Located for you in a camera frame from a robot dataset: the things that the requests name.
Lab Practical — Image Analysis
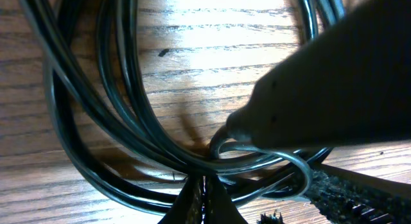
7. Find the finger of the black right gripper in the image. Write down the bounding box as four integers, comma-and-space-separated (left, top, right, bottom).
226, 0, 410, 148

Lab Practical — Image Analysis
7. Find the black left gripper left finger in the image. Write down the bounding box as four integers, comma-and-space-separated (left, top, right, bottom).
158, 176, 204, 224

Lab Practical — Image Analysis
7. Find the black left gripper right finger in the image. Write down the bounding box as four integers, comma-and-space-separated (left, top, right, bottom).
304, 164, 410, 223

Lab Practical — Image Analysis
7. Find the black USB cable bundle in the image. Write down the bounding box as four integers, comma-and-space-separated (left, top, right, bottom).
17, 0, 347, 224

